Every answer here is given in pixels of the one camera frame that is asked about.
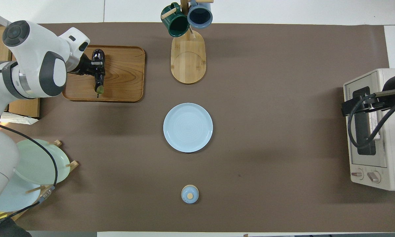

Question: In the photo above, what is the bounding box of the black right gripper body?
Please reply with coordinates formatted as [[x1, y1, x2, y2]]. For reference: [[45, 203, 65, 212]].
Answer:
[[370, 72, 395, 111]]

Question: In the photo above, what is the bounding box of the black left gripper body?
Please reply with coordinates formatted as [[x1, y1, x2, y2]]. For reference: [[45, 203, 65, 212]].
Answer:
[[67, 54, 94, 77]]

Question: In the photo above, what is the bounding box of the glass oven door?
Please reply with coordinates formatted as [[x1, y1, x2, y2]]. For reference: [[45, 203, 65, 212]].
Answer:
[[343, 74, 388, 169]]

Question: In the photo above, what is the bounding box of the light blue plate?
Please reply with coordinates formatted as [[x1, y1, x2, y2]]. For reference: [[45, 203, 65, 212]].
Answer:
[[163, 103, 213, 153], [0, 173, 41, 213]]

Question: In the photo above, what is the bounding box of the beige toaster oven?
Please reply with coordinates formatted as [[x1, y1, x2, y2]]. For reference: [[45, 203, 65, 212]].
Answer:
[[343, 68, 395, 191]]

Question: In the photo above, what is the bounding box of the wooden tray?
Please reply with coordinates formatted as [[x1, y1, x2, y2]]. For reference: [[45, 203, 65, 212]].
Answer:
[[62, 44, 146, 102]]

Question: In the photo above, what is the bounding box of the brown table mat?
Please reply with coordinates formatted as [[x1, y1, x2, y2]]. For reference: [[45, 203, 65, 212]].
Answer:
[[7, 22, 394, 233]]

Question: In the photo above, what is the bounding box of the dark green mug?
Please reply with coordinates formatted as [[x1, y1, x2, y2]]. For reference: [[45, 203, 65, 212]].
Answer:
[[161, 3, 190, 37]]

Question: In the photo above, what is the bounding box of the wooden mug tree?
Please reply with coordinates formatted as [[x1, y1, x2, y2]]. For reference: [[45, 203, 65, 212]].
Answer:
[[161, 0, 214, 84]]

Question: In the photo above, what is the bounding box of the wooden plate rack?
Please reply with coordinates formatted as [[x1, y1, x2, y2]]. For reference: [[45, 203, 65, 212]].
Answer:
[[0, 140, 79, 221]]

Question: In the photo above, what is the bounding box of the pale green plate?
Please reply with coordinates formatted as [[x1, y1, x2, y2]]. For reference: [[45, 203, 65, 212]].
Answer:
[[15, 139, 71, 185]]

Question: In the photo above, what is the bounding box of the blue mug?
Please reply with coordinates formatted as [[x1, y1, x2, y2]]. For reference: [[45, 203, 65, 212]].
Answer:
[[187, 2, 213, 29]]

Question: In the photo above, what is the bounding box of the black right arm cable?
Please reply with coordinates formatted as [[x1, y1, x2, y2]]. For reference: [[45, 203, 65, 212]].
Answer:
[[347, 89, 395, 149]]

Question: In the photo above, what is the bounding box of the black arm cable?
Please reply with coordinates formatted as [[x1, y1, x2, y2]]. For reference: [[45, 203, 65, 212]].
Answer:
[[347, 89, 395, 149], [0, 120, 58, 225]]

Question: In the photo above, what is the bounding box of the wooden wire shelf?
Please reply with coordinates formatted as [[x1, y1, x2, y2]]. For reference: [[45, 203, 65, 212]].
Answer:
[[0, 8, 41, 119]]

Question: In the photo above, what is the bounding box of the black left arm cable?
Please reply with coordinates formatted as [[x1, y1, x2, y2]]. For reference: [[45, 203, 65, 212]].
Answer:
[[0, 120, 58, 225]]

